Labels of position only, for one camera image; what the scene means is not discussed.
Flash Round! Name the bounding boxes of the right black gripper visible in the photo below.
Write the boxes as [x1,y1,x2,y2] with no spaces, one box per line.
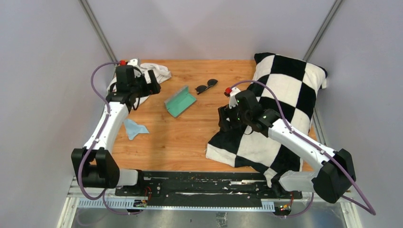
[218,102,251,132]

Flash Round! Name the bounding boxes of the grey glasses case green lining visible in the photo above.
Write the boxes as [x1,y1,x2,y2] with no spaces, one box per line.
[164,85,197,118]

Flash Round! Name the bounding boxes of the black sunglasses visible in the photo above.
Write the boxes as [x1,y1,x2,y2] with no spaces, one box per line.
[195,79,218,95]

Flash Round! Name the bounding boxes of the light blue lens cloth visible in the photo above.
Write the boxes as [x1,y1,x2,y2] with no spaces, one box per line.
[123,119,149,140]

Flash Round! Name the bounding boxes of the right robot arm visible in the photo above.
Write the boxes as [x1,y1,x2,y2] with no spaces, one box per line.
[218,87,356,203]

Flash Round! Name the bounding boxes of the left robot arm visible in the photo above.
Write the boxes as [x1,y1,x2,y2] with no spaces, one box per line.
[71,65,161,196]

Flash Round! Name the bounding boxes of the white crumpled cloth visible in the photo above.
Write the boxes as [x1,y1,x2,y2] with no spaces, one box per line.
[106,59,172,111]

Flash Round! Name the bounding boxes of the black white checkered blanket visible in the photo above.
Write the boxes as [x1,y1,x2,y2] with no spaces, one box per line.
[205,52,328,185]

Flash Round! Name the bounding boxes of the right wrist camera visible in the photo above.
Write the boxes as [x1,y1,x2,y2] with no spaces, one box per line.
[224,87,241,109]

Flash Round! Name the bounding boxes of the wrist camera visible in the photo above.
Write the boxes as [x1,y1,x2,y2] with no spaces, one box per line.
[224,87,241,109]
[119,58,140,68]

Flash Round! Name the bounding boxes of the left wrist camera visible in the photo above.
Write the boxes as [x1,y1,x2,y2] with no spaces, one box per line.
[119,58,140,68]

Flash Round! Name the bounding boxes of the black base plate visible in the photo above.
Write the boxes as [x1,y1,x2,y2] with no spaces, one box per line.
[115,171,302,208]

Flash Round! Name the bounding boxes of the left aluminium frame post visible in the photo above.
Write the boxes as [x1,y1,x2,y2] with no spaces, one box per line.
[78,0,118,62]

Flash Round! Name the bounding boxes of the aluminium frame post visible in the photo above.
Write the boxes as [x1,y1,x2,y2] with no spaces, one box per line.
[303,0,344,61]
[78,0,118,62]

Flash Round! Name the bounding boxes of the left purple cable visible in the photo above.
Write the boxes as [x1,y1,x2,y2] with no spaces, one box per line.
[77,61,144,216]

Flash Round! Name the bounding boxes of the white slotted cable duct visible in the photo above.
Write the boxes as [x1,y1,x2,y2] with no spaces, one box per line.
[74,198,276,212]

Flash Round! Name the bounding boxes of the right aluminium frame post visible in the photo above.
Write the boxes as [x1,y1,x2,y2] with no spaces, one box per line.
[303,0,344,61]

